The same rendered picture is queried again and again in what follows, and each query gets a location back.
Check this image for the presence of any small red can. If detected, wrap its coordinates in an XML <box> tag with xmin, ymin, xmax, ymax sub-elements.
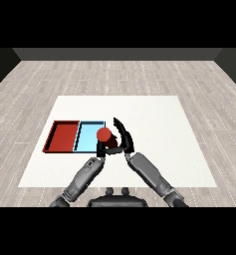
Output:
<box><xmin>96</xmin><ymin>127</ymin><xmax>119</xmax><ymax>149</ymax></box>

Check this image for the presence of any light blue shallow open box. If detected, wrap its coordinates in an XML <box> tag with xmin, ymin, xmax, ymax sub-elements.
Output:
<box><xmin>73</xmin><ymin>120</ymin><xmax>107</xmax><ymax>153</ymax></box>

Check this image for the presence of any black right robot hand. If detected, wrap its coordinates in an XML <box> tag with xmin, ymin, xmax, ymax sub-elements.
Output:
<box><xmin>113</xmin><ymin>117</ymin><xmax>135</xmax><ymax>154</ymax></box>

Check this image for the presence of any red shallow open box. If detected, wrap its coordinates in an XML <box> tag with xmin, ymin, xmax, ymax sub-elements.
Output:
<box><xmin>42</xmin><ymin>120</ymin><xmax>81</xmax><ymax>154</ymax></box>

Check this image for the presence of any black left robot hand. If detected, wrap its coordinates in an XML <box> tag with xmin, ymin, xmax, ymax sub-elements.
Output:
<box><xmin>96</xmin><ymin>141</ymin><xmax>123</xmax><ymax>158</ymax></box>

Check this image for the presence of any dark grey robot body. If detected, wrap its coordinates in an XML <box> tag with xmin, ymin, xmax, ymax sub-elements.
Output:
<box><xmin>87</xmin><ymin>187</ymin><xmax>149</xmax><ymax>208</ymax></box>

